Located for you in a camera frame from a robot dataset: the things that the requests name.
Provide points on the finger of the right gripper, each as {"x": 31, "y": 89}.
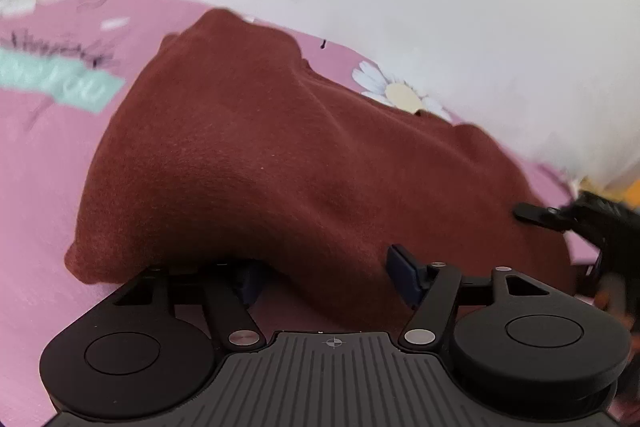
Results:
{"x": 542, "y": 217}

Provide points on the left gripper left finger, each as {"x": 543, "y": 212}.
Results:
{"x": 226, "y": 314}

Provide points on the dark red knit sweater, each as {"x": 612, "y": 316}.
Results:
{"x": 229, "y": 143}

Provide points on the pink floral bed sheet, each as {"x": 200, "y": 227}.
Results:
{"x": 65, "y": 67}

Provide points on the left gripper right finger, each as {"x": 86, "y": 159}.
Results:
{"x": 431, "y": 292}

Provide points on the mustard yellow folded garment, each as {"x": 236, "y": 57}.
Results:
{"x": 626, "y": 193}

